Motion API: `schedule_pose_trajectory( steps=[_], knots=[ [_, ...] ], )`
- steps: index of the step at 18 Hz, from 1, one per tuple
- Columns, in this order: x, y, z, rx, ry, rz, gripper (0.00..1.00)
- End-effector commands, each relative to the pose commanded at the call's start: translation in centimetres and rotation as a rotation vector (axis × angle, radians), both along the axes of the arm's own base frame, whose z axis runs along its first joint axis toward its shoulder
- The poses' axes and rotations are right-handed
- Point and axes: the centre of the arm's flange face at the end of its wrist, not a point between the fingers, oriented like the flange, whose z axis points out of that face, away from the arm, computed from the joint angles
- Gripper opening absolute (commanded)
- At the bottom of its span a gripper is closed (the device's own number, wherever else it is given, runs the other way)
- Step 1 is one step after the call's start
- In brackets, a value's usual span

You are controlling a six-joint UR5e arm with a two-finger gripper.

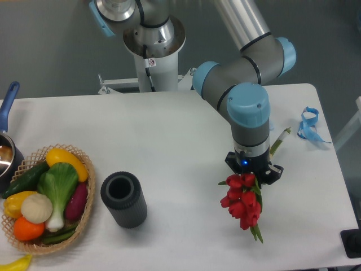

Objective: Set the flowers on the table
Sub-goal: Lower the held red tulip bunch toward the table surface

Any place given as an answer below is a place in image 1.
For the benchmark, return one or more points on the dark grey ribbed vase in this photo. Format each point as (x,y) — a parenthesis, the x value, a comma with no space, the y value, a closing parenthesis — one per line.
(122,194)

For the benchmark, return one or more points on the white garlic bulb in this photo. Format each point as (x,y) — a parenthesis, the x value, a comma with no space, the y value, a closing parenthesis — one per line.
(36,208)

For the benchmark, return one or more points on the orange fruit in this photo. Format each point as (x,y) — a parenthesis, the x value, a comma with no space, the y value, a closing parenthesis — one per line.
(25,230)

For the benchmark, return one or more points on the yellow bell pepper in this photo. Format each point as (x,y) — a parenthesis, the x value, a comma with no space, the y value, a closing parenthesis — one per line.
(12,205)

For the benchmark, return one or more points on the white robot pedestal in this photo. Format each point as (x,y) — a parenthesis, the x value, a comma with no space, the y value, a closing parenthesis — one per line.
(155,52)

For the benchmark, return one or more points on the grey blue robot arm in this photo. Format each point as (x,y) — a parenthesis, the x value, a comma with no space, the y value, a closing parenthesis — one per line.
(235,91)

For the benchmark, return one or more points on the green beans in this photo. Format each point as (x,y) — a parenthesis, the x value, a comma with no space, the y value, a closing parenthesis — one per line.
(59,236)

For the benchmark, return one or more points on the purple sweet potato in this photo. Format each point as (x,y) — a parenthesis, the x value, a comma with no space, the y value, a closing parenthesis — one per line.
(76,205)

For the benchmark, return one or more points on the woven wicker basket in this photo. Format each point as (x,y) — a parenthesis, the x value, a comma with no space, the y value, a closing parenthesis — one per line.
(36,247)

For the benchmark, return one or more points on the green bok choy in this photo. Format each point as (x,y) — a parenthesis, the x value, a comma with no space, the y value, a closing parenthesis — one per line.
(58,184)

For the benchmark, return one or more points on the green cucumber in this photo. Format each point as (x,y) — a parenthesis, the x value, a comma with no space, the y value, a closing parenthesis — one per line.
(27,181)

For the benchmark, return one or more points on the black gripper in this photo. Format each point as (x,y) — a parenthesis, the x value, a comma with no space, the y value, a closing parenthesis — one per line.
(241,161)

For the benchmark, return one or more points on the blue handled saucepan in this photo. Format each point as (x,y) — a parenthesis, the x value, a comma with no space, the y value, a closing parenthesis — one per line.
(11,157)

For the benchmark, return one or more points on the red tulip bouquet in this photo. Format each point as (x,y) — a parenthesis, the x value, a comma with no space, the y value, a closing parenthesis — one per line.
(244,201)

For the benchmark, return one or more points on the white frame at right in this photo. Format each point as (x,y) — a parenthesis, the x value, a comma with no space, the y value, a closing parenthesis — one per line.
(352,126)

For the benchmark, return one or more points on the black device at edge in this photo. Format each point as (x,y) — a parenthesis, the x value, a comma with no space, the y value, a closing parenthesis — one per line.
(351,242)

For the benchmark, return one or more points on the blue ribbon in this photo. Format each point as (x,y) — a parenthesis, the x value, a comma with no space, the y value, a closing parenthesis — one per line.
(307,127)

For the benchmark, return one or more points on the yellow banana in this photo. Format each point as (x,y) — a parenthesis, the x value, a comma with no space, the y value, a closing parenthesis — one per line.
(21,264)

